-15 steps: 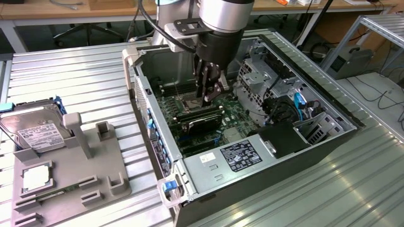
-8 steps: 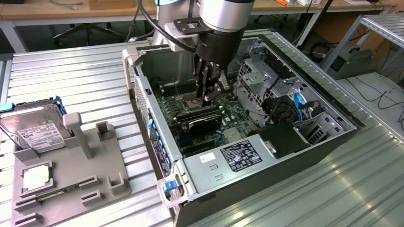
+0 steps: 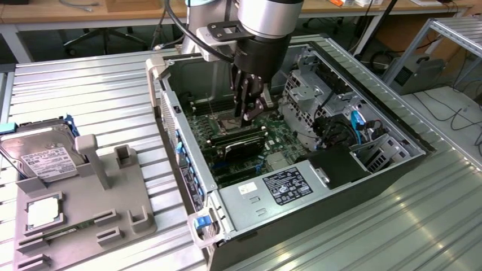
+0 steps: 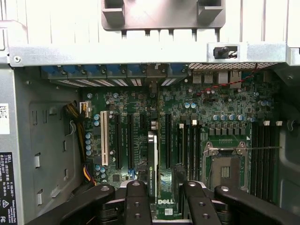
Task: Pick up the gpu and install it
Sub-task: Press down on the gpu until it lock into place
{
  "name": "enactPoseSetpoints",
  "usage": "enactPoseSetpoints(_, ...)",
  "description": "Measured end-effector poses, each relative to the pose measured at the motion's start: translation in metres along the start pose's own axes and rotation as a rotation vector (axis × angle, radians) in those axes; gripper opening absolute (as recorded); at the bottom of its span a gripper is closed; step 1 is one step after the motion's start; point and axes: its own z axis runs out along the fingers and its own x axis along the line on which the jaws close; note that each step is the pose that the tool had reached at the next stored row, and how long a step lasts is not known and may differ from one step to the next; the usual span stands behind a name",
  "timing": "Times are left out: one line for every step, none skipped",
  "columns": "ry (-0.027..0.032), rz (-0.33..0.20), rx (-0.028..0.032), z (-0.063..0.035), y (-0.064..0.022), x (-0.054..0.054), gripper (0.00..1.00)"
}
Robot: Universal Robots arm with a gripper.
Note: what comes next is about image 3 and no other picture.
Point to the thin metal locking lever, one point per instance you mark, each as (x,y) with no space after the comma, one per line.
(211,105)

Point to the blue case latch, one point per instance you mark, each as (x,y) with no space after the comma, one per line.
(200,221)

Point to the large metal disk bay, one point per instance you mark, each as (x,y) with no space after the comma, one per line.
(304,93)

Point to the white cardboard box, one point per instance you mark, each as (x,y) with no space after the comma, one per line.
(361,2)

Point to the small orange box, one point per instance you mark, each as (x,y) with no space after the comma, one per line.
(338,2)

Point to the small metal disk bay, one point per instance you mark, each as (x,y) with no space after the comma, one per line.
(377,158)

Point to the grey parts rack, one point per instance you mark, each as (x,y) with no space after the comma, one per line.
(87,203)

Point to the aluminium profile frame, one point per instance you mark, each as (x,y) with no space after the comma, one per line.
(451,31)

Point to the loose green RAM stick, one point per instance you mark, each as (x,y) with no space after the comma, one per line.
(71,229)

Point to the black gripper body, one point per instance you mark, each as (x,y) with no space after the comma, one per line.
(263,56)

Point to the silver CPU chip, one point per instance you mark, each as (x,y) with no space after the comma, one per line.
(44,214)

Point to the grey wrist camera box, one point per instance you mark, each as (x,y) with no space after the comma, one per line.
(216,42)

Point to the black RAM slot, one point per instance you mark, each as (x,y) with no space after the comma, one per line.
(222,105)
(255,133)
(258,130)
(222,109)
(222,101)

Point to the black chair base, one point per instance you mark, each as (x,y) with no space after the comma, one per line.
(323,21)

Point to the black plastic shroud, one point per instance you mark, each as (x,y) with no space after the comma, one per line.
(331,163)

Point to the blue plastic disk carrier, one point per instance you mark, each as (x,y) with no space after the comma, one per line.
(7,129)

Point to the black office chair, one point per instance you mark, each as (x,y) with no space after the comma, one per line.
(106,36)

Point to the green motherboard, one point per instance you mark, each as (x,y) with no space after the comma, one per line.
(278,135)

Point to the silver power supply unit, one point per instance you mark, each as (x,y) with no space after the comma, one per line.
(255,203)

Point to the wooden desk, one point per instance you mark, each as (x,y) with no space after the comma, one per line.
(45,15)

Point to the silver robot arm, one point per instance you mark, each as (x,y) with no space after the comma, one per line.
(271,17)

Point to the silver hard disk drive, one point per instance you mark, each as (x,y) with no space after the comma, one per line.
(45,158)

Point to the grey equipment box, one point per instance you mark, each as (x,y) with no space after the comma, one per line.
(422,76)

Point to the silver chipset heatsink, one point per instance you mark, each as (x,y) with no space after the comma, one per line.
(278,163)

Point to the open black PC case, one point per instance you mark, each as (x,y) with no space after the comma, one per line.
(195,73)

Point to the CPU socket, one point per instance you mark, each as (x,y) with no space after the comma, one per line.
(226,122)

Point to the long black expansion slot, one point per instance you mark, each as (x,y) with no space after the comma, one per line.
(236,172)
(240,178)

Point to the graphics card with black cooler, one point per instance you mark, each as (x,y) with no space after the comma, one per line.
(243,151)

